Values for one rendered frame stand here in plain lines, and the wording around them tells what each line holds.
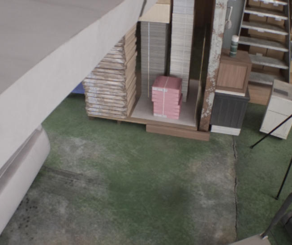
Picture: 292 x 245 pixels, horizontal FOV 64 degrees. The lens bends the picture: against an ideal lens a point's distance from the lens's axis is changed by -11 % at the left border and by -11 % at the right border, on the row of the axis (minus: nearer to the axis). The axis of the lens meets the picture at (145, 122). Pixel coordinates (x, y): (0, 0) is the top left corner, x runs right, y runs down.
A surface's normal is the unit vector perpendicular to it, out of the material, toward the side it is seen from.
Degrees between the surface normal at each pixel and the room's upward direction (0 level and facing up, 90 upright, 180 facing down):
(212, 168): 0
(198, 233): 0
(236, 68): 90
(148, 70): 90
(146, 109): 0
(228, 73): 90
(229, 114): 90
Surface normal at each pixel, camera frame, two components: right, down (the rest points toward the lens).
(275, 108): -0.47, 0.55
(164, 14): -0.23, 0.61
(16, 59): 0.17, -0.72
